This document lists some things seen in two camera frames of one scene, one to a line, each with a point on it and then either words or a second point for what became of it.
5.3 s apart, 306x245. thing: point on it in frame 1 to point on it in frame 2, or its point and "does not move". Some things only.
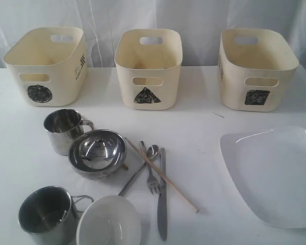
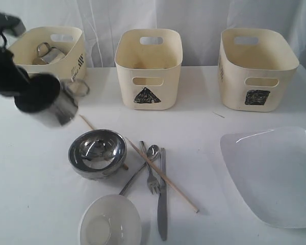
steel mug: [48, 214] to [71, 90]
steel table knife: [162, 196] does not move
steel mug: [64, 126] to [47, 54]
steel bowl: [97, 154] does not move
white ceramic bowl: [113, 220] does not move
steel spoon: [152, 151] does not move
